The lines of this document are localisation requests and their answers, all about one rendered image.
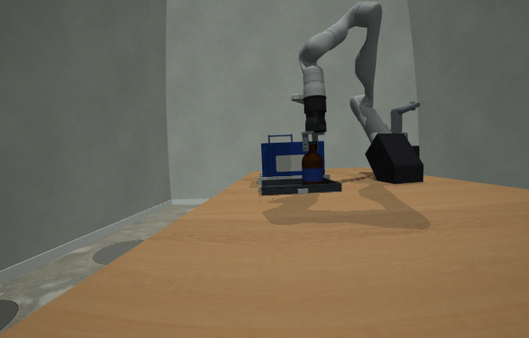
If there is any brown glass bottle with blue label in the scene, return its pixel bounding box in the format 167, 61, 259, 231
302, 142, 323, 185

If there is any blue bottle crate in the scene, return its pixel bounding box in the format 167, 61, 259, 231
261, 142, 308, 177

